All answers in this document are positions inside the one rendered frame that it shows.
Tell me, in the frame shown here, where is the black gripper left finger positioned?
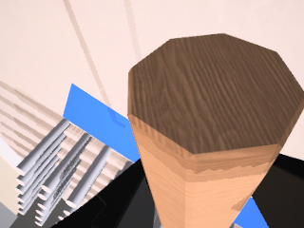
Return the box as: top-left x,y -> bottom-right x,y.
50,159 -> 155,228

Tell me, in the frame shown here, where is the blue flat strip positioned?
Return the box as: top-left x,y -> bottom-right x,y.
62,84 -> 269,228

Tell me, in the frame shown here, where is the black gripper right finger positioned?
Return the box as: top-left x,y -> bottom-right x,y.
252,153 -> 304,228

